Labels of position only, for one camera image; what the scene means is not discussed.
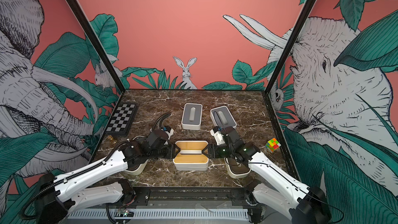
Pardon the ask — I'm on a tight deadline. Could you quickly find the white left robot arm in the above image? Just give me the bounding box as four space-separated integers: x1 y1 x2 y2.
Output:
19 126 178 224

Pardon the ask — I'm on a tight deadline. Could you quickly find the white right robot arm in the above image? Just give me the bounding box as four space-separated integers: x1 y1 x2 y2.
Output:
202 127 332 224

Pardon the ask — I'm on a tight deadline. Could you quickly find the cream box dark lid right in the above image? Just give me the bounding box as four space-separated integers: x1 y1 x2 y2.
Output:
224 158 251 179

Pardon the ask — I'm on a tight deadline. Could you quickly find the cream box dark lid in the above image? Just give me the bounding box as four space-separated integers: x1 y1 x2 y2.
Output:
124 160 148 176
224 158 251 179

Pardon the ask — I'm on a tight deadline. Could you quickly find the white box grey lid right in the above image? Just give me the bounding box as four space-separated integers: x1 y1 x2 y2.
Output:
210 106 237 128

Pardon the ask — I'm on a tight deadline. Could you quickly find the white box grey lid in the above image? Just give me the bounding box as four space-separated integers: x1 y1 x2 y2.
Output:
210 106 237 128
181 103 203 131

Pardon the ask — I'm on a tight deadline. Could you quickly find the cream box dark lid left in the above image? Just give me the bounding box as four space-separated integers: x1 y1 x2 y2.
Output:
124 160 148 176

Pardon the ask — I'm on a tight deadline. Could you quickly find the colourful puzzle cube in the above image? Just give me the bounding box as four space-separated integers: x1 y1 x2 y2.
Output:
266 138 282 152

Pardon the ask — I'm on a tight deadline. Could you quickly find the white box grey lid middle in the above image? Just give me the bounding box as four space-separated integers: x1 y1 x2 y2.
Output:
181 103 203 131

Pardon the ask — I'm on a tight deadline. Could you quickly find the small brass chess piece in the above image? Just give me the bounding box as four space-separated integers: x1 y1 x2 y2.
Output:
106 135 118 144

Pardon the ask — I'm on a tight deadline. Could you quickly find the black white checkerboard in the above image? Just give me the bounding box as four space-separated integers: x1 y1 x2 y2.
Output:
105 102 138 136

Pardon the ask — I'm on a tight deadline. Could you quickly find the black left camera cable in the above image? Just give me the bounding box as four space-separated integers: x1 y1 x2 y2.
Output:
151 111 172 131

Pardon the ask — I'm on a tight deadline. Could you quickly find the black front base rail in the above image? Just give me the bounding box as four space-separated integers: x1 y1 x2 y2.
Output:
58 186 268 215

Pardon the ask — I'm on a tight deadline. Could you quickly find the white perforated cable duct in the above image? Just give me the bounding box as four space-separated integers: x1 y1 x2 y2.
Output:
68 208 249 221

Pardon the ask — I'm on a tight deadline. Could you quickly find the black right corner post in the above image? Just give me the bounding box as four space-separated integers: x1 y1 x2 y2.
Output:
265 0 316 94

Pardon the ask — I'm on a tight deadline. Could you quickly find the black corner post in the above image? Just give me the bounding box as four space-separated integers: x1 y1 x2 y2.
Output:
66 0 125 94
265 0 316 94

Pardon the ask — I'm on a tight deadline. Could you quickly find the black left corner post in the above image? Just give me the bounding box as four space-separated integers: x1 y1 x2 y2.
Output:
66 0 125 94

